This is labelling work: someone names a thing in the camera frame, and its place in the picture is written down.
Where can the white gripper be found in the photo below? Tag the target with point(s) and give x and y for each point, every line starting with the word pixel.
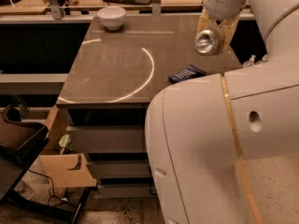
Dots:
pixel 223 4

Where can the silver green 7up can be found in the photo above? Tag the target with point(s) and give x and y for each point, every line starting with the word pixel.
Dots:
pixel 207 42

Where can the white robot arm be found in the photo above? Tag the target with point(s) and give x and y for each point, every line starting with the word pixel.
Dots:
pixel 196 130

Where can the left clear pump bottle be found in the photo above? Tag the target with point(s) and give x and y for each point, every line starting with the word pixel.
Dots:
pixel 249 62

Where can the clear pump bottle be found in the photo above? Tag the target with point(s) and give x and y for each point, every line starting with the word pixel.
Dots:
pixel 249 62
pixel 264 59

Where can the dark blue snack packet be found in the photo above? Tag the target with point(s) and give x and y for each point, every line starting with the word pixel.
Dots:
pixel 187 73

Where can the right clear pump bottle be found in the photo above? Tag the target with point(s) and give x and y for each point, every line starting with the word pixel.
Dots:
pixel 264 59

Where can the grey drawer cabinet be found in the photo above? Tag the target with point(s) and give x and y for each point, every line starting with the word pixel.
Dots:
pixel 117 73

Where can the white ceramic bowl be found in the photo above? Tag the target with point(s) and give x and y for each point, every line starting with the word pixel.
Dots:
pixel 112 18

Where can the middle grey drawer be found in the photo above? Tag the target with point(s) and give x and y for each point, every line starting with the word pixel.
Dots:
pixel 119 169

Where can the grey drawer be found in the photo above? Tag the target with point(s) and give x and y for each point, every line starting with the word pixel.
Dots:
pixel 107 139
pixel 119 169
pixel 126 191

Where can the top grey drawer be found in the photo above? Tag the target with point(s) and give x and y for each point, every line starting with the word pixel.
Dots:
pixel 107 139

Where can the green white small packet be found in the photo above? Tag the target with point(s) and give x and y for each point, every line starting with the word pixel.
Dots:
pixel 65 143

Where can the bottom grey drawer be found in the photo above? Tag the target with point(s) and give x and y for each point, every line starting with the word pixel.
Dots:
pixel 126 191

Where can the beige cardboard piece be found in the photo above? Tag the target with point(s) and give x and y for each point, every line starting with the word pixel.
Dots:
pixel 65 170

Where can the dark brown tray cart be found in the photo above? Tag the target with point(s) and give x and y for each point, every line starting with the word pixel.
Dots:
pixel 20 144

